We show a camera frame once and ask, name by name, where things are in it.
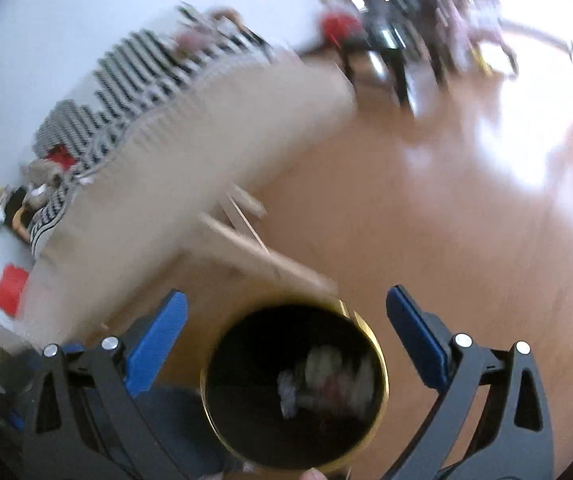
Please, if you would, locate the black gold-rimmed trash bin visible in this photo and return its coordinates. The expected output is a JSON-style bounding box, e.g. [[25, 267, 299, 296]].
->
[[200, 298, 390, 472]]

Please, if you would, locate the red bear-shaped stool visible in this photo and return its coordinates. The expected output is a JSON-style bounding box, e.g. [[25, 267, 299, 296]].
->
[[0, 264, 29, 318]]

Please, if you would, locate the brown plush toy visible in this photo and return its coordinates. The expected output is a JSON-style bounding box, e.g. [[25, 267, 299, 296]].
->
[[21, 158, 65, 191]]

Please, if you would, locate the red cushion on sofa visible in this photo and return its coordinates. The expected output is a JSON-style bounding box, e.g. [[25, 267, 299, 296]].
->
[[46, 144, 77, 172]]

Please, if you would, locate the black white striped sofa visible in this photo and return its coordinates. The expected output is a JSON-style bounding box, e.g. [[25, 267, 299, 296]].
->
[[28, 3, 276, 255]]

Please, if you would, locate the pink patterned cushion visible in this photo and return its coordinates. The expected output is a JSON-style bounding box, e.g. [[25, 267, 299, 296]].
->
[[172, 24, 215, 58]]

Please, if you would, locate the black side table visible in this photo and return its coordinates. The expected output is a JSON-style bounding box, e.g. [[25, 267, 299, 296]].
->
[[337, 0, 455, 106]]

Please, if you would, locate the red bag on floor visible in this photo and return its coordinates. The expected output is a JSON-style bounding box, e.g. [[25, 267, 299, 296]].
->
[[319, 10, 365, 49]]

